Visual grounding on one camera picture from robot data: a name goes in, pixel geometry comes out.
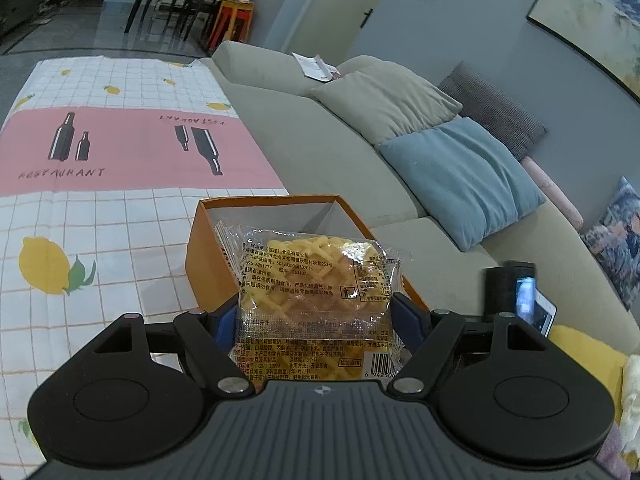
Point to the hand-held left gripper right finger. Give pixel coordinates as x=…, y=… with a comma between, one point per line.
x=407, y=317

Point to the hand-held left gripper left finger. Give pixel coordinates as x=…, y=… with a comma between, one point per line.
x=227, y=325

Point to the orange cardboard box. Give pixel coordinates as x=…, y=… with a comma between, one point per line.
x=210, y=260

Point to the yellow lattice pastry packet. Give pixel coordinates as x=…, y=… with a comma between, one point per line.
x=310, y=280

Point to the black cylindrical device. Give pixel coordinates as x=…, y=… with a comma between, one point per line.
x=502, y=290

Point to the printed pink and white tablecloth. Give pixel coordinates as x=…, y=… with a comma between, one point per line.
x=125, y=220

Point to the light blue cushion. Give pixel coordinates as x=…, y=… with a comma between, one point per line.
x=460, y=180

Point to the yellow blanket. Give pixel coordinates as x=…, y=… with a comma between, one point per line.
x=585, y=355

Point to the beige sofa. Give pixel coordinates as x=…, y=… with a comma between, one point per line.
x=310, y=160

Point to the pink bolster cushion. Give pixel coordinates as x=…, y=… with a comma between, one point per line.
x=550, y=185

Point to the beige cushion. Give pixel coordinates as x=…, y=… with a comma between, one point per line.
x=390, y=105

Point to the blue printed cushion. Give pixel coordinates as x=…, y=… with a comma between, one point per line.
x=617, y=245

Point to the grey textured cushion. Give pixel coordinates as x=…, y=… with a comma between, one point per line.
x=495, y=110

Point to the white papers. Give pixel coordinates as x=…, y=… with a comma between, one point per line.
x=312, y=66

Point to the red plastic stool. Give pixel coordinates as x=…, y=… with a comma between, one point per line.
x=230, y=25

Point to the black dining chair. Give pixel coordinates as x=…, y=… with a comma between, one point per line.
x=200, y=10
x=165, y=5

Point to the framed wall painting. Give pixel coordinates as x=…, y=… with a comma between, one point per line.
x=595, y=5

